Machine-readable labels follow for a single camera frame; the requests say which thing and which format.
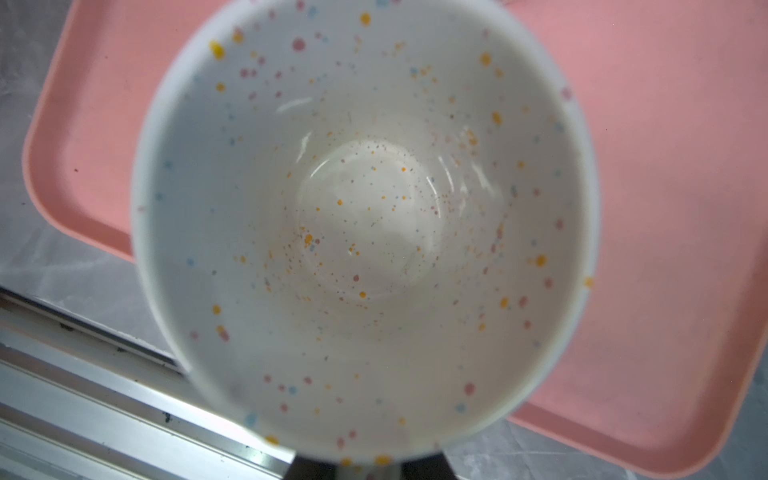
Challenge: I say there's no white mug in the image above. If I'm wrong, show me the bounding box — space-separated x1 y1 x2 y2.
131 1 600 466

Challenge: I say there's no pink rectangular tray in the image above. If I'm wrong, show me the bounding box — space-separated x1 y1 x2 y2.
22 1 767 478

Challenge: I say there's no aluminium front rail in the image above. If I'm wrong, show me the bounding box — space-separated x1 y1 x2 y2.
1 292 293 479

